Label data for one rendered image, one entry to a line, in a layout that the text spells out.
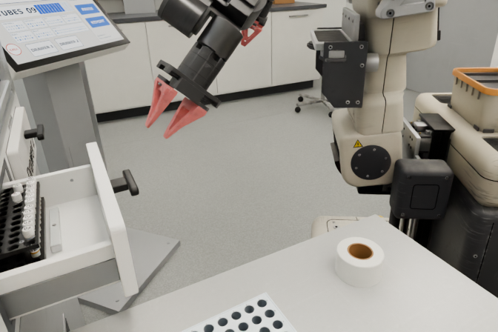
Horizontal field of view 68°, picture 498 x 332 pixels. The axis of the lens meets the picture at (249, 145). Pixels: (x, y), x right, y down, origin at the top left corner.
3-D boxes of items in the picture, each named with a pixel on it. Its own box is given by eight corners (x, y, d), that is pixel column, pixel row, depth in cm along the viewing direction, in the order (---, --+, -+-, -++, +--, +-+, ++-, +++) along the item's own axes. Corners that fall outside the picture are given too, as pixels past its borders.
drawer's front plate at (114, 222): (107, 192, 72) (95, 140, 67) (139, 295, 48) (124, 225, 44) (97, 195, 71) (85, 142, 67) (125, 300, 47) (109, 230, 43)
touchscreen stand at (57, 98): (180, 244, 182) (150, 29, 140) (120, 316, 145) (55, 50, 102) (99, 224, 200) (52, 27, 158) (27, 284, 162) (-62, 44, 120)
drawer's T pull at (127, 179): (130, 175, 61) (129, 167, 61) (140, 196, 55) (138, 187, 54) (107, 180, 60) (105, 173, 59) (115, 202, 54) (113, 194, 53)
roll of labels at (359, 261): (354, 294, 54) (356, 273, 53) (326, 264, 60) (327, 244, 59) (391, 279, 57) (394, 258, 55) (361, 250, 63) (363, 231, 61)
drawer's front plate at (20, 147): (36, 147, 92) (24, 105, 88) (35, 204, 69) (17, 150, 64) (28, 149, 92) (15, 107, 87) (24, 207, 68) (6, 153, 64)
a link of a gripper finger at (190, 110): (134, 116, 60) (167, 68, 60) (170, 137, 64) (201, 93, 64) (143, 128, 55) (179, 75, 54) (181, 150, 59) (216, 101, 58)
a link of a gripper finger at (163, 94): (130, 113, 60) (163, 65, 60) (166, 135, 64) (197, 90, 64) (138, 126, 54) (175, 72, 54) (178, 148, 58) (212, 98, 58)
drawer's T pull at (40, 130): (44, 128, 82) (42, 122, 81) (44, 140, 76) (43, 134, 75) (26, 132, 80) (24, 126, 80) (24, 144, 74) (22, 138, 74)
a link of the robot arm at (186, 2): (267, -11, 57) (250, 15, 65) (204, -60, 55) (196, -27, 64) (227, 47, 54) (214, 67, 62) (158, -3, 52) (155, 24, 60)
